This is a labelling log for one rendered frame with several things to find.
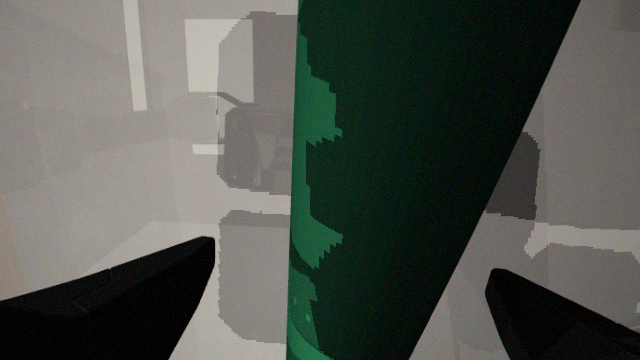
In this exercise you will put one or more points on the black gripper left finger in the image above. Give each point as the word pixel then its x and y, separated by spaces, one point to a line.
pixel 135 311

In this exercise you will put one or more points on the dark green cylinder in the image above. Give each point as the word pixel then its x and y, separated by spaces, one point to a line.
pixel 405 115

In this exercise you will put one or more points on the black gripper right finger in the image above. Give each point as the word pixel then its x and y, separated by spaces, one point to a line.
pixel 535 323

